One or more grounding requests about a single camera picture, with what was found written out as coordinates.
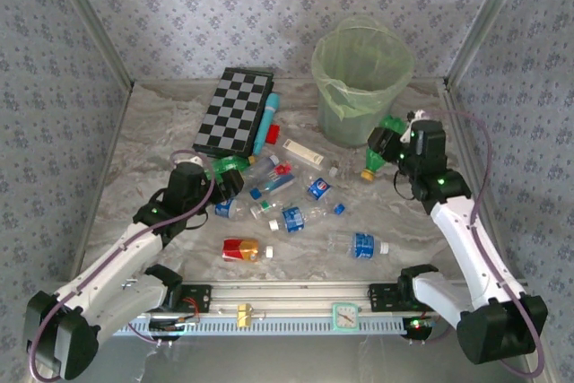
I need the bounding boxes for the small bottle green label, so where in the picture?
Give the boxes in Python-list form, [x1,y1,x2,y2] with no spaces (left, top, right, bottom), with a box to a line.
[249,201,279,221]

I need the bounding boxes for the small teal clock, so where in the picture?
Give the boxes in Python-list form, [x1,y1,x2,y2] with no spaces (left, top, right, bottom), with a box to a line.
[331,301,361,335]

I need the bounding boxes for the clear bottle Pepsi label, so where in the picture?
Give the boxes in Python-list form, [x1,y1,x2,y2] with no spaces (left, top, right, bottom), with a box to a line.
[213,197,248,222]
[307,176,346,216]

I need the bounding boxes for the clear bottle beige label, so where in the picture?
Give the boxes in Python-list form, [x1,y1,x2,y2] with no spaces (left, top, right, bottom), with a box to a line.
[282,138,338,178]

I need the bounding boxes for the aluminium frame post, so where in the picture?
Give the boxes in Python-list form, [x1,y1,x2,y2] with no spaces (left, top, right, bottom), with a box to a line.
[446,0,537,84]
[42,0,135,88]

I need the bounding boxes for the black grey folding chessboard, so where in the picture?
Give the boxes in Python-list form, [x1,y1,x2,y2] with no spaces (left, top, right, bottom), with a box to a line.
[191,66,275,165]

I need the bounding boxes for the slotted grey cable duct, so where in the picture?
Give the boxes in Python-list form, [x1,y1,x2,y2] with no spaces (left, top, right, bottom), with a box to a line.
[111,314,407,337]

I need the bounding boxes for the green bin with bag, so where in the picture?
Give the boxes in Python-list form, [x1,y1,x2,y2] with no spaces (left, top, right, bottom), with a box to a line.
[311,14,416,149]

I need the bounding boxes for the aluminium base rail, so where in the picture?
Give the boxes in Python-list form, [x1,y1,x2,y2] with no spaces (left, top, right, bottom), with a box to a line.
[178,282,373,317]

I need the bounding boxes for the aluminium side rail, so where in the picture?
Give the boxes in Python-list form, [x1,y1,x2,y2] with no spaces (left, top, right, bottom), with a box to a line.
[66,80,135,283]
[441,77,539,308]

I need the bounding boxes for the teal cylindrical tube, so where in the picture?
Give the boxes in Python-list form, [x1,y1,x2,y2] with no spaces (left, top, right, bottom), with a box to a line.
[252,91,283,156]

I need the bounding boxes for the clear crushed plastic bottle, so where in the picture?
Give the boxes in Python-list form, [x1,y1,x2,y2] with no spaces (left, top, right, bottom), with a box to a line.
[241,154,280,187]

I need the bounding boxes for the green plastic soda bottle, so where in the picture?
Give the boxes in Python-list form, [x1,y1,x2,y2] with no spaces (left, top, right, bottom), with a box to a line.
[361,114,407,182]
[209,155,256,178]

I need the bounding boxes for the bottle red yellow label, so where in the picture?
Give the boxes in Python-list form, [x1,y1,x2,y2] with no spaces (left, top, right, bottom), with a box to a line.
[222,238,274,263]

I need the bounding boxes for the small circuit board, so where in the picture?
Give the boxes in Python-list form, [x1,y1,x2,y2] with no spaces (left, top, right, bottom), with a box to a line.
[401,316,437,343]
[147,316,188,342]

